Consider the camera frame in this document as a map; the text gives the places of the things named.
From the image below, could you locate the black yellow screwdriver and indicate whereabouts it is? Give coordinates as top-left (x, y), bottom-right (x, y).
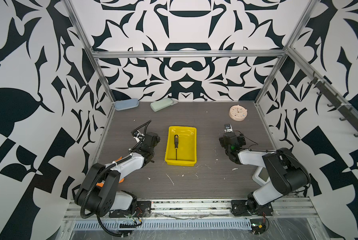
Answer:
top-left (174, 135), bottom-right (179, 161)

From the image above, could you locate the orange object under arm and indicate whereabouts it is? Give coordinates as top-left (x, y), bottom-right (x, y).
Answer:
top-left (96, 178), bottom-right (125, 188)

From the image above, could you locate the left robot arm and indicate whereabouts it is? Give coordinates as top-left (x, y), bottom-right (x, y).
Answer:
top-left (75, 132), bottom-right (161, 219)

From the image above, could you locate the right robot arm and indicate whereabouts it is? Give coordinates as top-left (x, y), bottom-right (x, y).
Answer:
top-left (219, 124), bottom-right (311, 217)

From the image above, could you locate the yellow plastic bin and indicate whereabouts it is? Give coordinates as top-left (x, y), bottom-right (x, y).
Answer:
top-left (165, 126), bottom-right (197, 167)

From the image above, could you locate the pink round clock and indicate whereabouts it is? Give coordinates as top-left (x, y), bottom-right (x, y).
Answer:
top-left (229, 105), bottom-right (247, 122)

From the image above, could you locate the white tablet device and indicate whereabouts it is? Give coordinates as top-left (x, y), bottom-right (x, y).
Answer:
top-left (252, 167), bottom-right (270, 186)

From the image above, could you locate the white slotted cable duct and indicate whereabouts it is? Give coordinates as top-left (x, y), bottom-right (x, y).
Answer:
top-left (72, 218), bottom-right (253, 231)

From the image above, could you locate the black wall hook rack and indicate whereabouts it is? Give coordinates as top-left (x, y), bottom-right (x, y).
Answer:
top-left (308, 71), bottom-right (358, 138)

